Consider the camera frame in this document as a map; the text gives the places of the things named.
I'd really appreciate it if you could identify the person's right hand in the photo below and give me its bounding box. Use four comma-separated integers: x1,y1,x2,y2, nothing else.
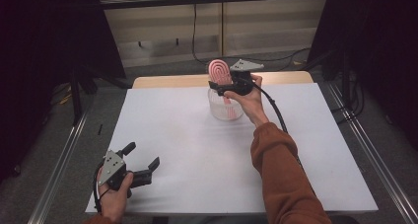
223,73,270,128

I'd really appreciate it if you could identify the white table cover sheet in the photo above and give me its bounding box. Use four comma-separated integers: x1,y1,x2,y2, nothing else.
85,82,380,216

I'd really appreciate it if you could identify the long black floor cable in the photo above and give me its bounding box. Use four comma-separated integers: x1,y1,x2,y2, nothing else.
191,2,312,73

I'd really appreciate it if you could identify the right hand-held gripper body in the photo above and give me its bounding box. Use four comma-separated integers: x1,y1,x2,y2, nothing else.
216,58,265,97

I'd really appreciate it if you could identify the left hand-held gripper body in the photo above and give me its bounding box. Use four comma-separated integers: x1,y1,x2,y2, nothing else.
98,149,154,199

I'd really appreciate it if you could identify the bundle of black cables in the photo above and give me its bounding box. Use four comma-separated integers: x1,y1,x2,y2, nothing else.
329,73,367,125

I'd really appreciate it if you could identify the person's left hand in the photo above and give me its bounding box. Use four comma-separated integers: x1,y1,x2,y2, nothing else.
96,167,135,223

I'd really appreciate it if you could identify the black stand leg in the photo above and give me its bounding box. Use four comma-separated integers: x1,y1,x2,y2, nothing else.
69,66,84,126

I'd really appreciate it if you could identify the hand-held gripper cable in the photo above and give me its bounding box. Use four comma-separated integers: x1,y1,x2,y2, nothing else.
92,160,112,214
250,80,317,198

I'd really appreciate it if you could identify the right hand-held gripper cable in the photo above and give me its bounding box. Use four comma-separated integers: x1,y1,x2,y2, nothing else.
250,80,317,198

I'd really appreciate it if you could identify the pink hairbrush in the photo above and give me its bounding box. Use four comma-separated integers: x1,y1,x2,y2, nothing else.
207,58,239,118

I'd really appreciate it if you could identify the left hand-held gripper cable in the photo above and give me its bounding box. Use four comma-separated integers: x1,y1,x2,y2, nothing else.
92,160,112,214

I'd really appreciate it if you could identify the black curtain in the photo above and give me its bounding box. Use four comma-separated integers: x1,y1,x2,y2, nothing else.
0,0,128,187
307,0,418,150

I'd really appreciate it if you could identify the metal floor rail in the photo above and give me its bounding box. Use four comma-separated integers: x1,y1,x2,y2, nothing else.
326,81,418,224
27,108,91,224

